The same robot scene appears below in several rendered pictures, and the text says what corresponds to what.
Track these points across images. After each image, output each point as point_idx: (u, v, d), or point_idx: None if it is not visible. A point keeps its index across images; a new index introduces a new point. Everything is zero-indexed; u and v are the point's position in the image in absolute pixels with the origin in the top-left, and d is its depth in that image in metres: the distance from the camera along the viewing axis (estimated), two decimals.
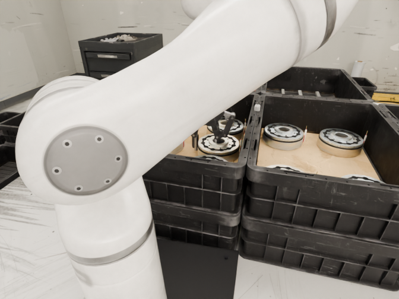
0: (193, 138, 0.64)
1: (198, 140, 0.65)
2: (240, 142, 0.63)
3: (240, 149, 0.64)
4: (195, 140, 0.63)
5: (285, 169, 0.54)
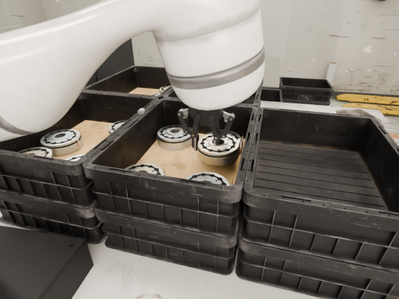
0: (193, 138, 0.64)
1: (198, 140, 0.65)
2: (240, 144, 0.62)
3: (240, 150, 0.63)
4: (195, 140, 0.63)
5: (147, 167, 0.60)
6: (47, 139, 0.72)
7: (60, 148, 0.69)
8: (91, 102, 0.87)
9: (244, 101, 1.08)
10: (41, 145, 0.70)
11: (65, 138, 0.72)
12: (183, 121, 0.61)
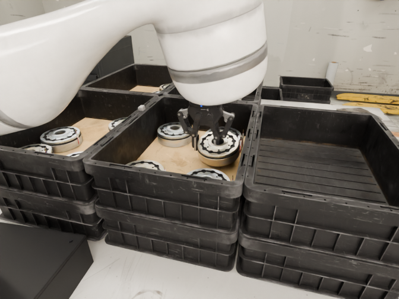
0: (193, 138, 0.64)
1: (198, 140, 0.65)
2: (240, 143, 0.61)
3: (240, 149, 0.63)
4: (195, 140, 0.63)
5: (148, 164, 0.59)
6: (47, 136, 0.71)
7: (60, 145, 0.69)
8: (91, 99, 0.87)
9: (244, 99, 1.08)
10: (41, 142, 0.70)
11: (65, 135, 0.71)
12: (183, 121, 0.61)
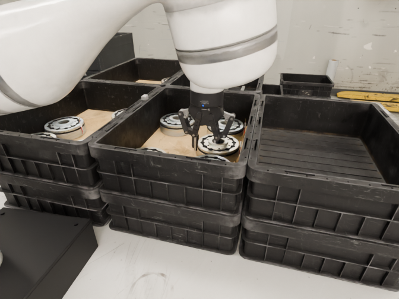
0: (193, 138, 0.64)
1: (198, 140, 0.65)
2: (240, 143, 0.62)
3: (239, 150, 0.63)
4: (195, 140, 0.63)
5: (151, 150, 0.60)
6: (51, 126, 0.72)
7: (64, 133, 0.70)
8: (94, 91, 0.87)
9: None
10: (45, 131, 0.71)
11: (69, 124, 0.72)
12: (184, 121, 0.61)
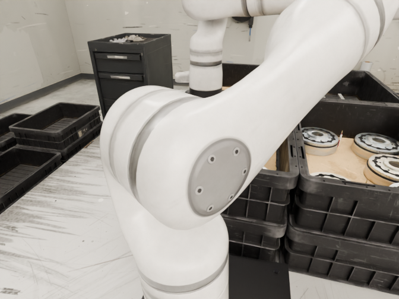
0: None
1: None
2: None
3: None
4: None
5: (329, 177, 0.51)
6: None
7: None
8: None
9: None
10: None
11: None
12: None
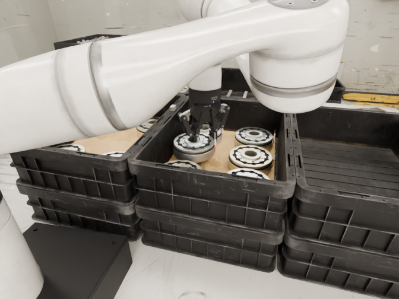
0: (195, 138, 0.64)
1: (197, 140, 0.65)
2: (274, 156, 0.61)
3: (272, 163, 0.62)
4: (198, 139, 0.64)
5: (184, 164, 0.59)
6: (181, 143, 0.63)
7: (201, 153, 0.61)
8: None
9: None
10: (177, 150, 0.62)
11: (202, 142, 0.63)
12: (188, 124, 0.60)
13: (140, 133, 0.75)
